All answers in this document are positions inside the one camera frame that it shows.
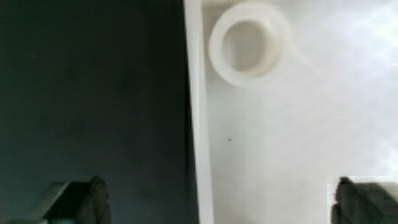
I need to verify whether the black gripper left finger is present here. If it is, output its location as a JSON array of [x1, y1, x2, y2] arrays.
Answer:
[[10, 176, 111, 224]]

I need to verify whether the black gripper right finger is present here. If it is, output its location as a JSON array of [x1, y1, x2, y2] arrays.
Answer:
[[330, 177, 398, 224]]

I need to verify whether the white square table top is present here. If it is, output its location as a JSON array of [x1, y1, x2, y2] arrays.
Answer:
[[182, 0, 398, 224]]

